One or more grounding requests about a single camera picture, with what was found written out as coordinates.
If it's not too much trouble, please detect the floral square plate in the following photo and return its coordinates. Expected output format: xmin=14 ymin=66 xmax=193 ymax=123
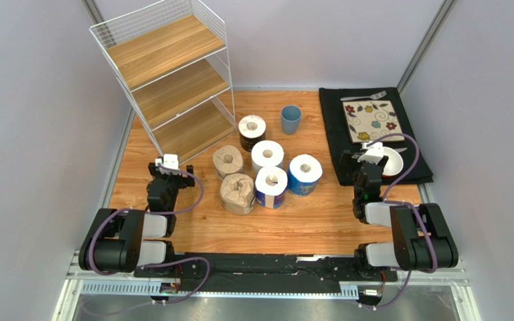
xmin=342 ymin=100 xmax=403 ymax=144

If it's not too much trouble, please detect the brown paper roll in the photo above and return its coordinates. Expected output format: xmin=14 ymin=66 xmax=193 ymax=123
xmin=220 ymin=173 xmax=256 ymax=215
xmin=212 ymin=145 xmax=245 ymax=181

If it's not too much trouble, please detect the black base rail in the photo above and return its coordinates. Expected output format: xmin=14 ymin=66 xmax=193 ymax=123
xmin=134 ymin=252 xmax=398 ymax=294

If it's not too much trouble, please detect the white wire wooden shelf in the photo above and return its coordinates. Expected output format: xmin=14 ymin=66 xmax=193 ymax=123
xmin=90 ymin=1 xmax=237 ymax=164

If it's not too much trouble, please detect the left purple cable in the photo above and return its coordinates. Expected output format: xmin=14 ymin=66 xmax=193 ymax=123
xmin=87 ymin=163 xmax=211 ymax=308

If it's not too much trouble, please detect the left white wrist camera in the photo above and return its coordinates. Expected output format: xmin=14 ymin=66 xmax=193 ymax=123
xmin=155 ymin=154 xmax=179 ymax=169

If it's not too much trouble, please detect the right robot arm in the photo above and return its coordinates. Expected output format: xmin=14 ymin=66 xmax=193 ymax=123
xmin=337 ymin=150 xmax=459 ymax=273

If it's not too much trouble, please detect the brown paper roll front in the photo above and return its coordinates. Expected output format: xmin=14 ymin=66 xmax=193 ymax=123
xmin=220 ymin=173 xmax=256 ymax=215

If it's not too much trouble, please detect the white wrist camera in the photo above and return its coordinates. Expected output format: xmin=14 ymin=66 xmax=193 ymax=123
xmin=358 ymin=142 xmax=384 ymax=165
xmin=155 ymin=154 xmax=179 ymax=169

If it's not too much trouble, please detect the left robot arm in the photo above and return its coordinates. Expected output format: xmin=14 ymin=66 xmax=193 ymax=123
xmin=78 ymin=158 xmax=201 ymax=275

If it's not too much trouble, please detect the blue white wrapped roll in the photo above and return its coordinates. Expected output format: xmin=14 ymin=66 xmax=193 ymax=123
xmin=255 ymin=166 xmax=288 ymax=209

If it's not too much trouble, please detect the black wrapped paper roll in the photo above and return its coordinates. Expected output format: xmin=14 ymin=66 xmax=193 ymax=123
xmin=238 ymin=114 xmax=266 ymax=152

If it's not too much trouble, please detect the silver fork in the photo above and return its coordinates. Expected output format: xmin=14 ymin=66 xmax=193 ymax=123
xmin=340 ymin=90 xmax=388 ymax=102

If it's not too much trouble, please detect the blue plastic cup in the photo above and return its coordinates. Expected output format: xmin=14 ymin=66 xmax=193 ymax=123
xmin=280 ymin=105 xmax=303 ymax=135

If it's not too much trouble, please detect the white orange bowl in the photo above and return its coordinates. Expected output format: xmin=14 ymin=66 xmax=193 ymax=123
xmin=382 ymin=147 xmax=404 ymax=177

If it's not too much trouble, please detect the plain white paper roll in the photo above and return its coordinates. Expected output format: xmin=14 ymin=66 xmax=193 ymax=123
xmin=251 ymin=140 xmax=284 ymax=174

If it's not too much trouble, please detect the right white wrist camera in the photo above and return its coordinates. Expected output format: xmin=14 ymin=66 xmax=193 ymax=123
xmin=358 ymin=142 xmax=384 ymax=165

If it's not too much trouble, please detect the blue patterned wrapped roll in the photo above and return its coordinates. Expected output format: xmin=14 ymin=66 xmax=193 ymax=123
xmin=288 ymin=154 xmax=323 ymax=197

